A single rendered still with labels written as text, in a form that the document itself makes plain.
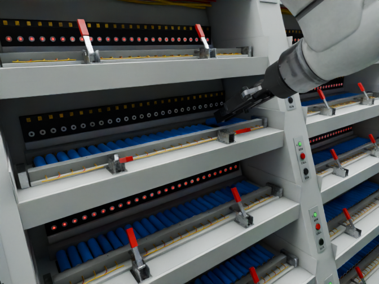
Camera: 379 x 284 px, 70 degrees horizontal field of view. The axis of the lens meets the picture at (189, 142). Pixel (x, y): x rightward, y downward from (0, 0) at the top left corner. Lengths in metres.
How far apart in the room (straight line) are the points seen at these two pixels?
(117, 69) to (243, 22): 0.43
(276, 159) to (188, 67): 0.36
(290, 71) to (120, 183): 0.36
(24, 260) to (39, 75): 0.28
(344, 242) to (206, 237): 0.52
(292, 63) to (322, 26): 0.08
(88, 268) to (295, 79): 0.50
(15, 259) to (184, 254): 0.29
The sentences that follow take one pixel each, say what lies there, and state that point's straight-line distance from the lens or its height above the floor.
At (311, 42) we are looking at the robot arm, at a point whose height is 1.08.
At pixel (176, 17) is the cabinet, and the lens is 0.89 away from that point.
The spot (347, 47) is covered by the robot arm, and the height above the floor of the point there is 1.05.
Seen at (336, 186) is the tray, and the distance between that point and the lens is 0.94.
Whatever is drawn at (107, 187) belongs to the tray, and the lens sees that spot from 0.49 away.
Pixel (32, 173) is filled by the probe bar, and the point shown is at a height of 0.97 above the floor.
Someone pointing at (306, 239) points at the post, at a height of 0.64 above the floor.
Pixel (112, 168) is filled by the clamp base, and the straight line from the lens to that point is 0.50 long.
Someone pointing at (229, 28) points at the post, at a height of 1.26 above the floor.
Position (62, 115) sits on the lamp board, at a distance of 0.64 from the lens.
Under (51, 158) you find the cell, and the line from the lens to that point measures 0.57.
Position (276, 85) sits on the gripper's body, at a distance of 0.55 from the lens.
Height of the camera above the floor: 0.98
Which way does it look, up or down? 1 degrees down
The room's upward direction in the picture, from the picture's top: 13 degrees counter-clockwise
